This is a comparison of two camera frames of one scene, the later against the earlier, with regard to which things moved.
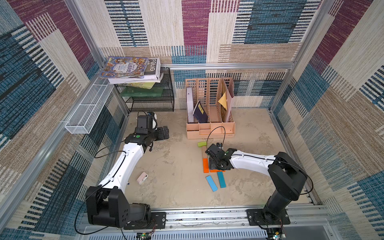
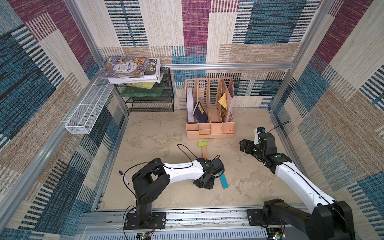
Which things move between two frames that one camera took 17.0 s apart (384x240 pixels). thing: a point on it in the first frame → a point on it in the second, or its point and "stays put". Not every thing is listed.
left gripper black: [160, 135] → [209, 187]
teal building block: [221, 179] stays put
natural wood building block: [204, 154] stays put
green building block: [201, 144] stays put
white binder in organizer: [190, 101] stays put
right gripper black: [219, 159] → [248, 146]
